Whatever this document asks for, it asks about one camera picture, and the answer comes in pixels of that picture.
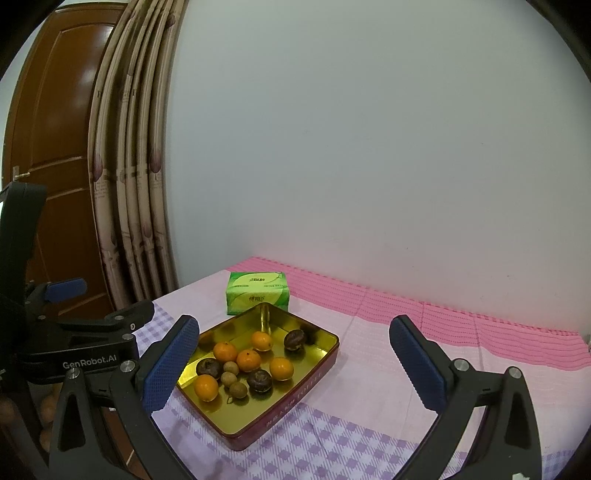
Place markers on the pink purple checked tablecloth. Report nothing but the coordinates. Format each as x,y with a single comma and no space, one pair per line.
364,418

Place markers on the dark purple passion fruit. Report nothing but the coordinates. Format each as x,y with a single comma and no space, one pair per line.
294,340
259,381
210,366

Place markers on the brown longan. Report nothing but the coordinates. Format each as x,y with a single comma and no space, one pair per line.
237,390
228,378
231,367

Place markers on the beige patterned curtain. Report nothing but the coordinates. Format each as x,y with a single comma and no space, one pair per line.
125,147

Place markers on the brown wooden door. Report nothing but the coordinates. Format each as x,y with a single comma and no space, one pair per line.
46,134

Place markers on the person left hand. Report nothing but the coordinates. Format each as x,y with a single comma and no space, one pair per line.
38,418

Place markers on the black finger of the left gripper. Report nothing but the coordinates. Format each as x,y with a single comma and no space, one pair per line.
50,293

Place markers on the gold metal tray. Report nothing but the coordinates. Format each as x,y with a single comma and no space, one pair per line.
241,422

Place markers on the orange tangerine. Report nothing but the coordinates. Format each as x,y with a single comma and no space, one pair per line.
206,388
261,341
248,360
281,369
225,352

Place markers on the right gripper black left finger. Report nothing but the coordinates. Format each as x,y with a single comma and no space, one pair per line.
135,388

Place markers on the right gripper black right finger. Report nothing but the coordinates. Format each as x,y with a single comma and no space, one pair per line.
506,445

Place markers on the silver door handle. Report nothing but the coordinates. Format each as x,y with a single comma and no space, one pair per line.
18,175

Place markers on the green tissue pack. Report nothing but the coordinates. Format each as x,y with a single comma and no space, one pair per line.
248,289

